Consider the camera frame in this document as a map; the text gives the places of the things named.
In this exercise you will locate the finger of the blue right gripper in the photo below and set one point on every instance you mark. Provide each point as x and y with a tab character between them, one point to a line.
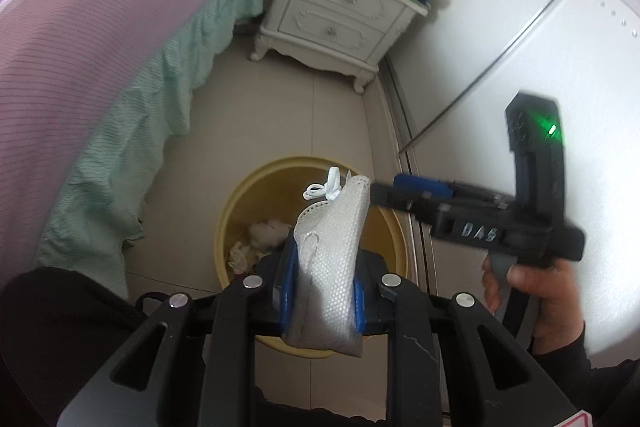
417	184

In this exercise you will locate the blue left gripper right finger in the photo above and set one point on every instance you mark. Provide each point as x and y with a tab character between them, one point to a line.
360	317

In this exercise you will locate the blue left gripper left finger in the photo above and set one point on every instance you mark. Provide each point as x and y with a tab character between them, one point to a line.
287	281

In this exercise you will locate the white face mask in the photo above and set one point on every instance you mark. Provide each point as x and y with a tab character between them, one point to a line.
326	238

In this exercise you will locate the black sleeved right forearm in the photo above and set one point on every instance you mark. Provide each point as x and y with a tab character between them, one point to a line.
609	394

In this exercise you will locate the person's right hand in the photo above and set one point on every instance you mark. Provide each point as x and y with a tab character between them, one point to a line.
560	321

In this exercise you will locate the white crumpled tissue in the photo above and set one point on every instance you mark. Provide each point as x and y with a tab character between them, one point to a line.
260	240

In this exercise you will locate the white ornate nightstand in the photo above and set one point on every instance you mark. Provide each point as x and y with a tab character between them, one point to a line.
346	36

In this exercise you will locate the bed with purple cover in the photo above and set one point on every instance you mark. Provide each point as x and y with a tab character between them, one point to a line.
91	90

